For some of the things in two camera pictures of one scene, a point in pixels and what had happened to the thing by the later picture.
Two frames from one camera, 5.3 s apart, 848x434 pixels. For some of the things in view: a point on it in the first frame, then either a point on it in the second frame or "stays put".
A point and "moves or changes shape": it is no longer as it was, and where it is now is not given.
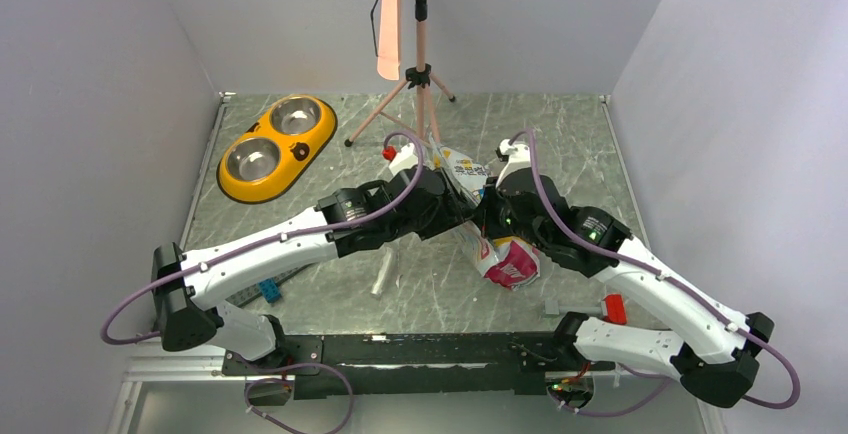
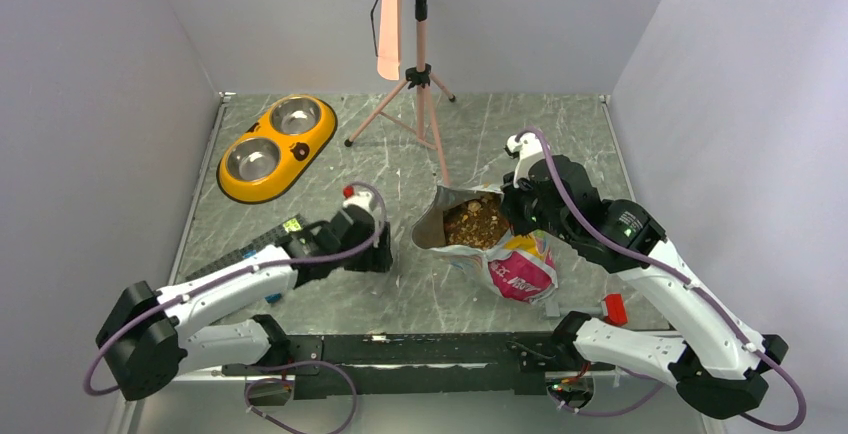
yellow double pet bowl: [285, 137] stays put
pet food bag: [512, 262] moves or changes shape
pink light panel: [390, 18] stays put
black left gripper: [452, 211] to [377, 258]
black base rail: [331, 366] stays put
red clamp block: [615, 310] stays put
